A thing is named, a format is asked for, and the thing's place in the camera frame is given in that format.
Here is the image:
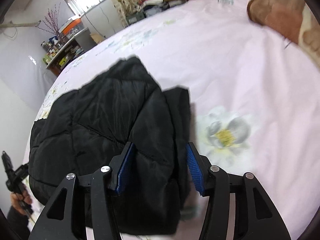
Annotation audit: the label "black puffer jacket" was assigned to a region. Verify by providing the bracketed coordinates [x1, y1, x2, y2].
[29, 57, 190, 235]

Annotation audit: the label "pile of clothes by curtain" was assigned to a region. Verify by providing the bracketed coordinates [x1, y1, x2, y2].
[126, 0, 186, 25]

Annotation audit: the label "person's left hand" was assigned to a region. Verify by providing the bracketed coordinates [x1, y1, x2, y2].
[10, 190, 32, 216]

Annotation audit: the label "pink floral bed sheet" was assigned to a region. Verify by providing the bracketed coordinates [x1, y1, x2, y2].
[37, 0, 319, 239]

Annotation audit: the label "wooden bookshelf with clutter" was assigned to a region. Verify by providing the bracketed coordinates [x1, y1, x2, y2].
[43, 28, 97, 77]

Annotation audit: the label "orange plastic box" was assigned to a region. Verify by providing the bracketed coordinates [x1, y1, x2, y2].
[59, 15, 81, 35]

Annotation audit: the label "pink dried flower branches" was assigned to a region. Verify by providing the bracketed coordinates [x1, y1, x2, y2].
[36, 3, 61, 37]

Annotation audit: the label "brown teddy bear blanket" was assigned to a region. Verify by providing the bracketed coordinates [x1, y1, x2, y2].
[247, 0, 319, 64]

